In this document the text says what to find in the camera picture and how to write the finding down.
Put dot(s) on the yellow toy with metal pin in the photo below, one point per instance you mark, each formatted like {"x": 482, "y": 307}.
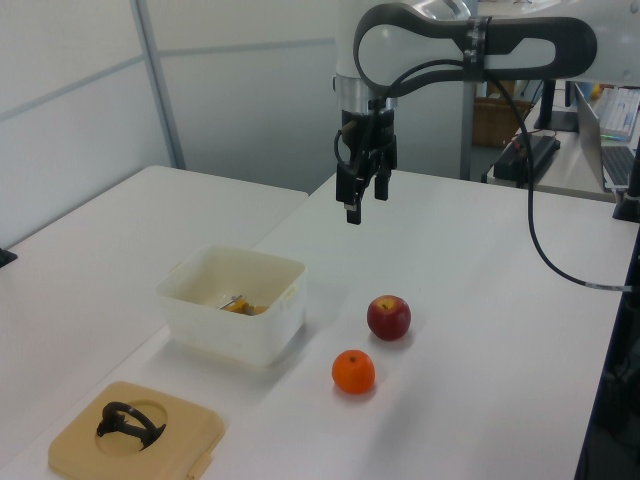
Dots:
{"x": 241, "y": 307}

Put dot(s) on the black monitor stand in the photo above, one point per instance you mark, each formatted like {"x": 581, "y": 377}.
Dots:
{"x": 550, "y": 112}

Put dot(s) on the black curved plastic piece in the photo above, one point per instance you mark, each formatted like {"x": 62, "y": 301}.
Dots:
{"x": 122, "y": 424}

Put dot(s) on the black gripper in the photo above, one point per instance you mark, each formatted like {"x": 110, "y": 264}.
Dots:
{"x": 382, "y": 131}

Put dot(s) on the tan plastic container lid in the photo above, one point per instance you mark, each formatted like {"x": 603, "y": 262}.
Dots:
{"x": 185, "y": 440}

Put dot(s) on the silver laptop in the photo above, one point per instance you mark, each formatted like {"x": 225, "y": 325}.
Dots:
{"x": 595, "y": 145}

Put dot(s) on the orange fruit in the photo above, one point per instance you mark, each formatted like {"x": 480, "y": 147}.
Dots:
{"x": 353, "y": 372}

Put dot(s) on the black upright post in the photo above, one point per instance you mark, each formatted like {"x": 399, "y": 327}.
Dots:
{"x": 632, "y": 190}

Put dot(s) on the red apple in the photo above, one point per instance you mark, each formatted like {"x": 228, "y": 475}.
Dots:
{"x": 389, "y": 320}

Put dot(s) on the dark metal frame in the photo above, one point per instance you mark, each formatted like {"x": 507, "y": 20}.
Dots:
{"x": 612, "y": 400}

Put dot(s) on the woven basket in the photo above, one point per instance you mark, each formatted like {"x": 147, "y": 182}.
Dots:
{"x": 492, "y": 122}

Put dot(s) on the grey office desk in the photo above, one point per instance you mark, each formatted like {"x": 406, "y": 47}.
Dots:
{"x": 575, "y": 170}

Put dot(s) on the black electronics box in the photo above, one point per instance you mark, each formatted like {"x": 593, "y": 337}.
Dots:
{"x": 540, "y": 155}

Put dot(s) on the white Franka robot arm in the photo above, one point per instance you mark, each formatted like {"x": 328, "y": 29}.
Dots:
{"x": 505, "y": 42}

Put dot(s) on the white plastic container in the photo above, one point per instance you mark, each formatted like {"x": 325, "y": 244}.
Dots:
{"x": 235, "y": 330}

